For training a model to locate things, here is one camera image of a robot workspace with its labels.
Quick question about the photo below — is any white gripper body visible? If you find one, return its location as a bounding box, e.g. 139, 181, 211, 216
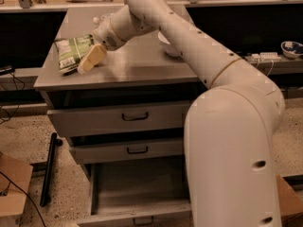
93, 19, 126, 51

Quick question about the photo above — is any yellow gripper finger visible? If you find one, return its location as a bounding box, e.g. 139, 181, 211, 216
78, 44, 107, 74

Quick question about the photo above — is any green jalapeno chip bag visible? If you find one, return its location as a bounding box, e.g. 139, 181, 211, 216
54, 34, 94, 74

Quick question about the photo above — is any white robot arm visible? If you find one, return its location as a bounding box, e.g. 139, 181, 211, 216
79, 0, 285, 227

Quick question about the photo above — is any grey drawer cabinet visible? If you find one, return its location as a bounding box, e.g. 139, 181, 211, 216
33, 5, 203, 227

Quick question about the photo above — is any grey top drawer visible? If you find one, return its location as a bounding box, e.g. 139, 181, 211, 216
47, 100, 189, 137

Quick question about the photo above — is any grey open bottom drawer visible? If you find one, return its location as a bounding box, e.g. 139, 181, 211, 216
78, 155, 191, 227

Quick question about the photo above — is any white ceramic bowl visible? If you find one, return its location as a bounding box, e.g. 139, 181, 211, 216
158, 32, 179, 57

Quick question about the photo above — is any black device left ledge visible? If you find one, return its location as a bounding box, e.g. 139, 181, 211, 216
0, 65, 15, 76

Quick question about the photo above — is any black bar left floor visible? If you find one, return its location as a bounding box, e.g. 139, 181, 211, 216
40, 132, 62, 207

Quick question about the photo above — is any white power strip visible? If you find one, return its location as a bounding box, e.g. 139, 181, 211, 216
251, 52, 281, 61

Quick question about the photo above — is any cardboard box left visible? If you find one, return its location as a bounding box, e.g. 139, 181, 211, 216
0, 152, 32, 227

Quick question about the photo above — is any cardboard box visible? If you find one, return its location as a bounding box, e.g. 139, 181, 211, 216
276, 175, 303, 227
0, 152, 32, 227

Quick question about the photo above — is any blue patterned bowl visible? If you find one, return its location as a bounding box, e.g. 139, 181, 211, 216
281, 41, 303, 59

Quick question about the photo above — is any cardboard box right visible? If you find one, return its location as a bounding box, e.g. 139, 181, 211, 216
276, 175, 303, 227

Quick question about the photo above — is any black cable left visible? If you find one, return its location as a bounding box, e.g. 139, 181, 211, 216
0, 171, 47, 227

